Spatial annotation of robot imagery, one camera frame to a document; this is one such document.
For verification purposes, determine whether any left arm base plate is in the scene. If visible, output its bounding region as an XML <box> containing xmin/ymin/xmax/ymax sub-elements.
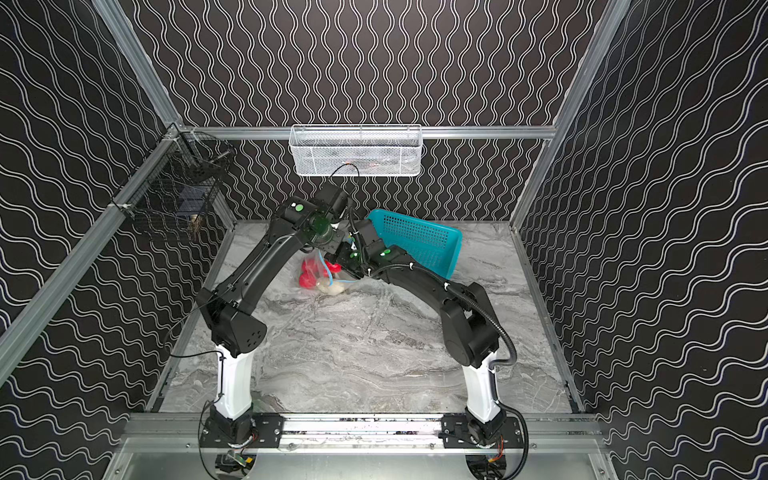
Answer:
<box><xmin>199</xmin><ymin>409</ymin><xmax>285</xmax><ymax>448</ymax></box>

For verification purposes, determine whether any clear zip top bag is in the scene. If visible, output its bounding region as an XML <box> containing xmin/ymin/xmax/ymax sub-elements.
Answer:
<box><xmin>299</xmin><ymin>250</ymin><xmax>357</xmax><ymax>291</ymax></box>

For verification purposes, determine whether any teal plastic basket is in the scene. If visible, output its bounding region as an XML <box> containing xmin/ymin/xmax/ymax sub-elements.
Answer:
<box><xmin>367</xmin><ymin>209</ymin><xmax>463</xmax><ymax>278</ymax></box>

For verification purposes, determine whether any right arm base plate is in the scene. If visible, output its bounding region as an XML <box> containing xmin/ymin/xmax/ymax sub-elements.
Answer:
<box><xmin>438</xmin><ymin>411</ymin><xmax>524</xmax><ymax>449</ymax></box>

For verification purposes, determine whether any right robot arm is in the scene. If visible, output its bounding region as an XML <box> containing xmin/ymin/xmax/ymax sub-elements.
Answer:
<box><xmin>325</xmin><ymin>220</ymin><xmax>518</xmax><ymax>447</ymax></box>

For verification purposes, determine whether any dark red apple toy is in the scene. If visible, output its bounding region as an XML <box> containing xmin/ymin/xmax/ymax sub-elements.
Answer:
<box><xmin>299</xmin><ymin>272</ymin><xmax>317</xmax><ymax>290</ymax></box>

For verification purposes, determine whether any clear wall basket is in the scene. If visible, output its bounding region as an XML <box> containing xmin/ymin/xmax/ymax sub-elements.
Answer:
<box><xmin>289</xmin><ymin>124</ymin><xmax>424</xmax><ymax>177</ymax></box>

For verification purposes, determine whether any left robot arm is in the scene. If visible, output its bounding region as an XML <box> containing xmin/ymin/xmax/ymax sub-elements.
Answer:
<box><xmin>196</xmin><ymin>184</ymin><xmax>348</xmax><ymax>446</ymax></box>

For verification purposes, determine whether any aluminium front rail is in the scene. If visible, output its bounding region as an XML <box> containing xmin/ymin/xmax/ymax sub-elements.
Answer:
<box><xmin>104</xmin><ymin>413</ymin><xmax>618</xmax><ymax>479</ymax></box>

